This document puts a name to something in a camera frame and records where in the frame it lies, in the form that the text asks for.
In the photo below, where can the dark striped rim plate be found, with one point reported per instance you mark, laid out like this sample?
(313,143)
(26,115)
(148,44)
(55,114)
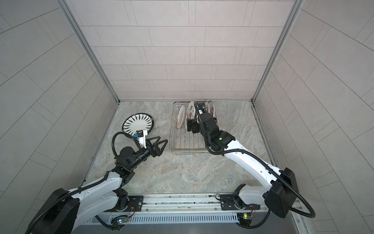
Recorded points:
(146,118)

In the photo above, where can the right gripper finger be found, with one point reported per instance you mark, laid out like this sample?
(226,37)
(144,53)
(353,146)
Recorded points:
(190,125)
(195,128)

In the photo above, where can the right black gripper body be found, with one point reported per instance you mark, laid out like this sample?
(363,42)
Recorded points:
(206,133)

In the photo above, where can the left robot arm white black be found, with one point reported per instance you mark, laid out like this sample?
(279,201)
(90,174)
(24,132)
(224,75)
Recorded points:
(65,210)

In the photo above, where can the aluminium mounting rail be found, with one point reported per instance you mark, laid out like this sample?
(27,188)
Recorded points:
(188,203)

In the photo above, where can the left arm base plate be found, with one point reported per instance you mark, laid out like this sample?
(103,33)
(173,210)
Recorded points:
(128,204)

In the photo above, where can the left aluminium corner profile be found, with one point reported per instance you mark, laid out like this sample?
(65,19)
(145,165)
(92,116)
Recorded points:
(85,45)

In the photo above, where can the rightmost white patterned plate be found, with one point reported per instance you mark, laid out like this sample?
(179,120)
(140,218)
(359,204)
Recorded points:
(211,108)

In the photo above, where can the circuit board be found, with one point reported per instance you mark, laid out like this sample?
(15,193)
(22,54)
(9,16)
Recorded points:
(119,221)
(245,219)

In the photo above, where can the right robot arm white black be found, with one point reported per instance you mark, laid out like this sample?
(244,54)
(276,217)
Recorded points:
(281,190)

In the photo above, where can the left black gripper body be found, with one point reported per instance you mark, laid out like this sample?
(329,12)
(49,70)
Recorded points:
(143,156)

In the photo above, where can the white black radial stripe plate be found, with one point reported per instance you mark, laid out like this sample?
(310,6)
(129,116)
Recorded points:
(131,125)

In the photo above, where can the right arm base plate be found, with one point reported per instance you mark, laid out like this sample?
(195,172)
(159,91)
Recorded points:
(233,203)

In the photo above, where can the white plate fruit pattern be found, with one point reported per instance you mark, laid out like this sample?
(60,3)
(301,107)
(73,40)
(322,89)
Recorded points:
(190,114)

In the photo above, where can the metal wire dish rack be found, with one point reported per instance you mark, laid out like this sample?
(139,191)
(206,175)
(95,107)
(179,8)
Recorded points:
(183,142)

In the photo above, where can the left circuit board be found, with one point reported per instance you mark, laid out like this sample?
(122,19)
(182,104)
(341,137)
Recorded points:
(119,221)

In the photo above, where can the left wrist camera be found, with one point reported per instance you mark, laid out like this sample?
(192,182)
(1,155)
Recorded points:
(140,135)

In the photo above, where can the right circuit board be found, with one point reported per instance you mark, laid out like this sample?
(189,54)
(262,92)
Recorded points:
(245,219)

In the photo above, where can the aluminium corner profile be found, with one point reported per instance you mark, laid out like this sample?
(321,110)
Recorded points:
(85,45)
(296,7)

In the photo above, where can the white red patterned plate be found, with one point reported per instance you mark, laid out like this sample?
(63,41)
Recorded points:
(181,117)

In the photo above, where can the right aluminium corner profile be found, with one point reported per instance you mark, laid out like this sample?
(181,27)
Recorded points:
(296,7)

